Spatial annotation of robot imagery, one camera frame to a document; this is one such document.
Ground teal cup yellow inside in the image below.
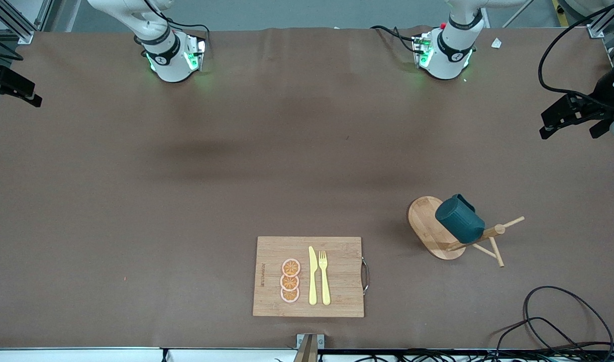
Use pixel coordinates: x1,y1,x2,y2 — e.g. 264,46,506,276
435,194,486,242

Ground wooden mug rack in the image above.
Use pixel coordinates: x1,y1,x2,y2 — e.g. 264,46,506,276
407,196,525,267

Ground table cover sheet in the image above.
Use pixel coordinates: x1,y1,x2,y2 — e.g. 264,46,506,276
0,26,614,350

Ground bamboo cutting board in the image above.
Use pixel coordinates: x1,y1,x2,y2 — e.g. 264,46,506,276
253,236,365,318

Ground yellow plastic fork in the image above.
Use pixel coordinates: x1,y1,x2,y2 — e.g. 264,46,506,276
319,250,332,306

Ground yellow plastic knife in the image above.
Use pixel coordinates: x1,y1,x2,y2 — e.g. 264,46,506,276
308,246,318,306

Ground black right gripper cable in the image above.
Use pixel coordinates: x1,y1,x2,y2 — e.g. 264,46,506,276
0,32,25,62

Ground aluminium frame profile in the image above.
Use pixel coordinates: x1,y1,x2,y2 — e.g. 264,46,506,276
0,0,54,45
586,0,614,63

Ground black loose cable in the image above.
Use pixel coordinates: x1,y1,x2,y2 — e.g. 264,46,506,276
490,316,581,362
522,285,614,355

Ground black right arm base cable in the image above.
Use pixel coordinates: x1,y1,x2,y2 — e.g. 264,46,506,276
144,0,211,48

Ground black arm base cable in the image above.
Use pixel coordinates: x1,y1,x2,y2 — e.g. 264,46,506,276
370,24,419,54
144,0,211,48

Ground black left arm base cable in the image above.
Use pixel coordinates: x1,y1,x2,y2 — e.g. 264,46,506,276
370,24,419,54

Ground white table edge rail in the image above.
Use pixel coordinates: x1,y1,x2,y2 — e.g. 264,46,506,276
0,347,300,362

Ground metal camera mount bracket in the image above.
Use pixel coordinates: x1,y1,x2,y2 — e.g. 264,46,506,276
296,333,325,362

